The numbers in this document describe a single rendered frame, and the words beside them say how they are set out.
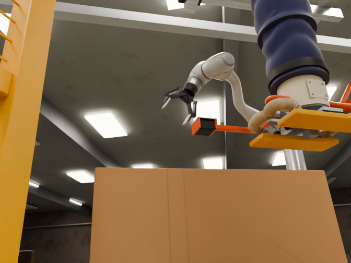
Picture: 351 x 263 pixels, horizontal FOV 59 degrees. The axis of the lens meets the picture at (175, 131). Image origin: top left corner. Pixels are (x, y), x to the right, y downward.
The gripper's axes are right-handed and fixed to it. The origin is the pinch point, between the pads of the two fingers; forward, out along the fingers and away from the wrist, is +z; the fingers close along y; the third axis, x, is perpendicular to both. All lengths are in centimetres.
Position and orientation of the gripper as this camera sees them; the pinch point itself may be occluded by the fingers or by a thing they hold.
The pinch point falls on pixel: (174, 115)
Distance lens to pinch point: 158.4
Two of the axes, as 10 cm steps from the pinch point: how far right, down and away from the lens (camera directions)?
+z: -4.4, 7.2, -5.4
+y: -7.8, -6.1, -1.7
